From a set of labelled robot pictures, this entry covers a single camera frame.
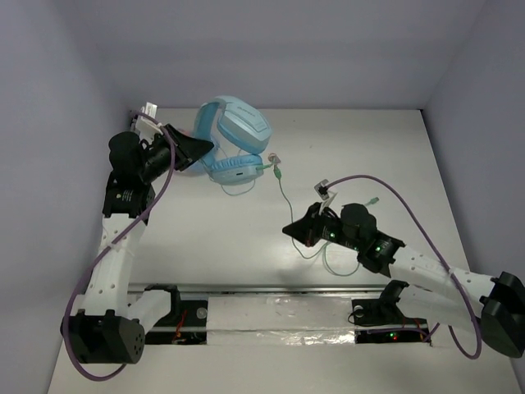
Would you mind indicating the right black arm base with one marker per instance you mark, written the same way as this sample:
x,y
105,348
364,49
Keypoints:
x,y
380,321

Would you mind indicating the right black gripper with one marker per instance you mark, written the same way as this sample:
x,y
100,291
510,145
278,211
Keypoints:
x,y
306,229

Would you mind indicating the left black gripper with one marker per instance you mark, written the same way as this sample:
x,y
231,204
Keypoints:
x,y
175,146

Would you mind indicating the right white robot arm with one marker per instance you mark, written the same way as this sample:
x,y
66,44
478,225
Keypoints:
x,y
419,288

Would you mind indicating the white foam block with tape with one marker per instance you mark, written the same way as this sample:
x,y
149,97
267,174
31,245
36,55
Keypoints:
x,y
279,320

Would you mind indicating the large light blue headphones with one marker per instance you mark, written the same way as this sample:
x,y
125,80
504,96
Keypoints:
x,y
241,125

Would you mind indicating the left side aluminium rail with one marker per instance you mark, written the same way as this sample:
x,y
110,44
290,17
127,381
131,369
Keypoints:
x,y
136,120

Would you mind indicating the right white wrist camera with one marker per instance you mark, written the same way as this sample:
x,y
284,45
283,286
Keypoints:
x,y
325,193

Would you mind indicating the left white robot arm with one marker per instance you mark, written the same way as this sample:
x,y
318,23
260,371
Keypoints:
x,y
101,326

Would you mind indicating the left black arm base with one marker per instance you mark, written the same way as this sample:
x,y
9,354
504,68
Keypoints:
x,y
185,323

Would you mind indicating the pink blue cat-ear headphones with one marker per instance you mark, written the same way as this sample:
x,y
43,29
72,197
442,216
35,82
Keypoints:
x,y
187,133

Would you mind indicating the aluminium rail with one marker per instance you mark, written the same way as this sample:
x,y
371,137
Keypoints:
x,y
229,290
136,120

